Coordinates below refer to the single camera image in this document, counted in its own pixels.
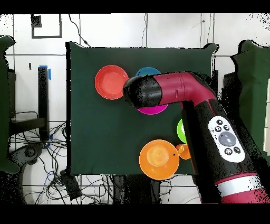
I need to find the pink plastic bowl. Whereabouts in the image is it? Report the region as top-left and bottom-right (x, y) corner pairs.
(136, 104), (169, 115)

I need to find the blue plastic bowl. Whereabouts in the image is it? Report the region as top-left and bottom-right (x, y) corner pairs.
(135, 67), (161, 77)

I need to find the dark green table cloth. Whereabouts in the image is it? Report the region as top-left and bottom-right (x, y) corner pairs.
(65, 41), (219, 176)

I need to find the red plastic bowl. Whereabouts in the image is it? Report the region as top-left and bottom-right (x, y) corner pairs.
(94, 64), (129, 100)

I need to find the large green plastic bowl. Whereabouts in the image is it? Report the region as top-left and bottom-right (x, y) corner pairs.
(176, 118), (188, 144)

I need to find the large orange plastic bowl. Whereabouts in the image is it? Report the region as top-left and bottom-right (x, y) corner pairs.
(139, 139), (180, 181)

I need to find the orange plastic cup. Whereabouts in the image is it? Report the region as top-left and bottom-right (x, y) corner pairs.
(176, 144), (191, 160)

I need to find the black metal stand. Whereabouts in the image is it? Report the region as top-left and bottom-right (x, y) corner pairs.
(8, 66), (51, 142)

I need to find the black chair base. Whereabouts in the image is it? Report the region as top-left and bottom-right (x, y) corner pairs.
(9, 142), (46, 170)

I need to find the green cloth side table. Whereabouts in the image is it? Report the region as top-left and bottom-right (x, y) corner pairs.
(223, 39), (270, 165)
(0, 35), (21, 174)

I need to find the white box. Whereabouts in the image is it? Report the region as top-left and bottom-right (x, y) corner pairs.
(263, 78), (270, 156)

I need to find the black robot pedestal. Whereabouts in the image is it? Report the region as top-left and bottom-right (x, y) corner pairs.
(111, 174), (163, 204)

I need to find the black square floor frame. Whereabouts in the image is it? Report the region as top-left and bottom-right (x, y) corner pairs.
(31, 13), (63, 39)

